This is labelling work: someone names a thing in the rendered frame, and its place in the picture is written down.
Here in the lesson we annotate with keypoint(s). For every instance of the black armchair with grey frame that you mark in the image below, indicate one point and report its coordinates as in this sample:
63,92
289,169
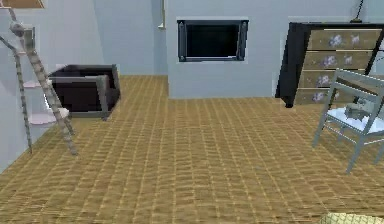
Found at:
83,91

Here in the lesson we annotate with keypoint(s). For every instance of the brown framed picture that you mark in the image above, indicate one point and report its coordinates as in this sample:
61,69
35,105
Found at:
23,3

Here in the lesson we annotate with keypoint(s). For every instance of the black wall television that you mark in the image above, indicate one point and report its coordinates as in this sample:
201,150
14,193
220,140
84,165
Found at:
212,40

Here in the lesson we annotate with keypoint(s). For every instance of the grey lump on chair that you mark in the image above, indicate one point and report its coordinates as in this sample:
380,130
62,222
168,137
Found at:
356,111

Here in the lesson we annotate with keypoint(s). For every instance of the pale grey chair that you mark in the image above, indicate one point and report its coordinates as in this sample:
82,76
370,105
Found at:
356,120

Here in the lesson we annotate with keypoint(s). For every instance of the black lamp stand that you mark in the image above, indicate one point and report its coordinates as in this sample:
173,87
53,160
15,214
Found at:
358,13

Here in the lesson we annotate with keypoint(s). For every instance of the black chest with floral drawers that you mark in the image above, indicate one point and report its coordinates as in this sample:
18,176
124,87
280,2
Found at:
300,63

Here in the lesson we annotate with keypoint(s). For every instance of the grey ladder shelf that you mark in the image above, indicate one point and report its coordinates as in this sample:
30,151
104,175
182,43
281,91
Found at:
40,83

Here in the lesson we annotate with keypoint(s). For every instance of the grey round object on shelf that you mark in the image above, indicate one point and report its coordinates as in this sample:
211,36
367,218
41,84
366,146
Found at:
16,28

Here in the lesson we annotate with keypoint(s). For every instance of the yellow woven cushion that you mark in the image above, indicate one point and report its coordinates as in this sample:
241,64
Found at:
350,219

